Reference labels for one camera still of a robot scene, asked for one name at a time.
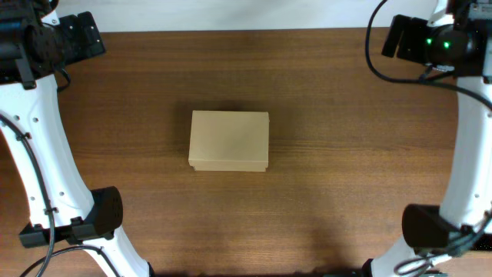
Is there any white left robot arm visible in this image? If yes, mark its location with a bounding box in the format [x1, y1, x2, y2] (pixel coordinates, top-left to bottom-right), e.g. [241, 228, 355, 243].
[1, 0, 154, 276]

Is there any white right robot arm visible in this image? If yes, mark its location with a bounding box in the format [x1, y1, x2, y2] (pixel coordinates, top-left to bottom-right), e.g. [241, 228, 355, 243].
[362, 1, 491, 276]

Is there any brown cardboard box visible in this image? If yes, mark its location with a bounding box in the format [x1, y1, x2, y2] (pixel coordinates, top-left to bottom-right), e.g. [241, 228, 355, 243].
[188, 110, 270, 172]

